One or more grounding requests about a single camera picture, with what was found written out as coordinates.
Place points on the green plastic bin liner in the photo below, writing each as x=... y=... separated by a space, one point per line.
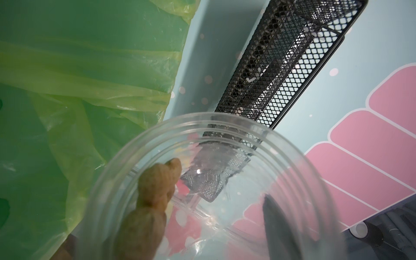
x=79 y=80

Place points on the black wire mesh basket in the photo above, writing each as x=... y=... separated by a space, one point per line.
x=289 y=47

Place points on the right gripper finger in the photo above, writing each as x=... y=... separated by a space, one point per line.
x=282 y=244

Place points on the peanut jar red lid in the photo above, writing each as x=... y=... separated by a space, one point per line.
x=245 y=193

